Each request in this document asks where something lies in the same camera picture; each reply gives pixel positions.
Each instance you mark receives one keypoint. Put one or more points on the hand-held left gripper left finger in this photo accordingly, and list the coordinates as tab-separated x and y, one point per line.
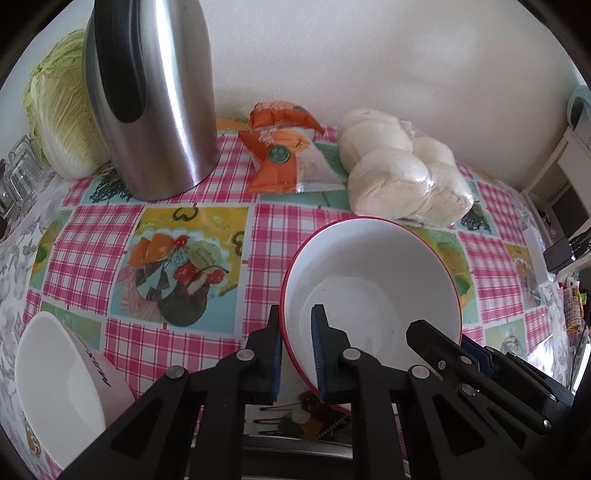
275	364

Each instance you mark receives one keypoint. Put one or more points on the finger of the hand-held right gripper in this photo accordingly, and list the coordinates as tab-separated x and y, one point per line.
434	346
478	353

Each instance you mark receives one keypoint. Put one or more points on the napa cabbage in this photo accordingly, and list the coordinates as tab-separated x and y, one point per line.
60	115

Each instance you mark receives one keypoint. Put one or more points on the white square bowl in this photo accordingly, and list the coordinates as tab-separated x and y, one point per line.
60	392

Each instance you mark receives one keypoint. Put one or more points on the clear glass cup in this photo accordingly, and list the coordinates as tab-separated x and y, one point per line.
25	154
21	189

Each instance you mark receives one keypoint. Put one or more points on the white shelf unit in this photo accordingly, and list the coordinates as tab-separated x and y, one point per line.
561	166

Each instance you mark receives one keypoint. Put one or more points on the strawberry print bowl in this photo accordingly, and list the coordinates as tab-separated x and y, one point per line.
369	277

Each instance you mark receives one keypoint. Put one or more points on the yellow printed packet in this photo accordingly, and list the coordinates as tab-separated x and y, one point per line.
572	304

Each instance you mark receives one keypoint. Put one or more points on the black charger adapter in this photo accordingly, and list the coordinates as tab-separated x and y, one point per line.
559	254

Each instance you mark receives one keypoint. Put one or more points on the stainless steel thermos jug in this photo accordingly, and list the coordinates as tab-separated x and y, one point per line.
175	115

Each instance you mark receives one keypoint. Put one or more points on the white power strip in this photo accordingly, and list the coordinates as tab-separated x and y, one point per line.
540	256

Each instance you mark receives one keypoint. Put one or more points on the pink checkered tablecloth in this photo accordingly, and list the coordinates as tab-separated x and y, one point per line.
184	341

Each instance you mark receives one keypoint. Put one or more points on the bag of white steamed buns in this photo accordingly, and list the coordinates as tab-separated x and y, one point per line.
401	175

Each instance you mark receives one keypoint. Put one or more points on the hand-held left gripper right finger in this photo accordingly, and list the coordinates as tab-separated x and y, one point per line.
321	360

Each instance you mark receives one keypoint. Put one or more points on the orange snack packet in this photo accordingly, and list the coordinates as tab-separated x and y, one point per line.
281	115
286	161

